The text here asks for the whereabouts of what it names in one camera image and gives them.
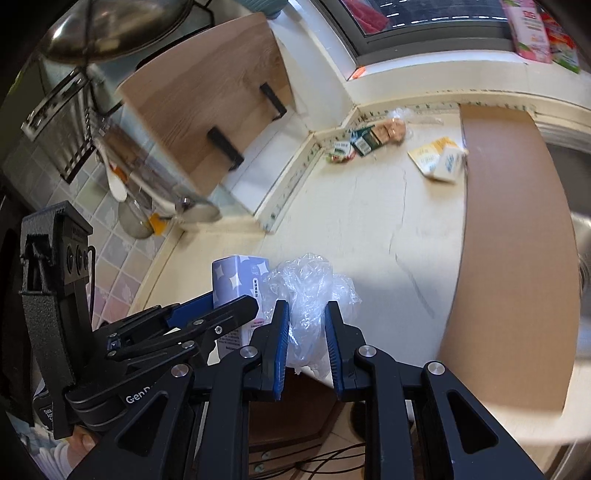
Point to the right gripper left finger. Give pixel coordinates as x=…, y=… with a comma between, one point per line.
x=194, y=423

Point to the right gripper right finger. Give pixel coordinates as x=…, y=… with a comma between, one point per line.
x=458, y=437

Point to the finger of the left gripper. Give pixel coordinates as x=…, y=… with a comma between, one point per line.
x=200, y=340
x=184, y=313

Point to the purple white carton box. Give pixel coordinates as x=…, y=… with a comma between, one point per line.
x=232, y=277

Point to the clear plastic bag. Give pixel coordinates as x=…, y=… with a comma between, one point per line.
x=308, y=284

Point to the yellow white paper box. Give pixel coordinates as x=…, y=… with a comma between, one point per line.
x=440, y=160

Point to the person left hand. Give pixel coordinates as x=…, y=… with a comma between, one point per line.
x=70, y=451

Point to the round steel pot lid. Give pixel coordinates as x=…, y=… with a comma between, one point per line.
x=191, y=212

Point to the brown cardboard sheet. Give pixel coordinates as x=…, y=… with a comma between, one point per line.
x=512, y=332

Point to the white ladle spoon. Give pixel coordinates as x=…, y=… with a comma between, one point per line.
x=115, y=184

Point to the metal utensil rack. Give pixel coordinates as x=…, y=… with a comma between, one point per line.
x=61, y=125

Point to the wooden cabinet door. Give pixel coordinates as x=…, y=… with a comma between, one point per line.
x=210, y=79

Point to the green white snack packet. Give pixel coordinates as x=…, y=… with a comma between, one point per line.
x=340, y=152

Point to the dark green packet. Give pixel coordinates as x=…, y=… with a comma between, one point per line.
x=364, y=141

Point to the steel wok pan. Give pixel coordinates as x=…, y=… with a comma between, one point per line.
x=96, y=31

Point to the stainless steel sink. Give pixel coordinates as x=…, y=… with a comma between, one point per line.
x=570, y=152

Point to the red cloth outside window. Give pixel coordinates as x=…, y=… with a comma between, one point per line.
x=367, y=17

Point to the pink detergent pouch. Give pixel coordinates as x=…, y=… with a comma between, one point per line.
x=528, y=31

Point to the green white pouch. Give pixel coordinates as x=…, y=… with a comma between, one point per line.
x=562, y=47

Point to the black cabinet handle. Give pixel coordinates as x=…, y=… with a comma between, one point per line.
x=267, y=91
x=219, y=140

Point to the clear plastic wrap by wall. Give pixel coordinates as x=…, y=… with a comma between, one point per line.
x=414, y=117

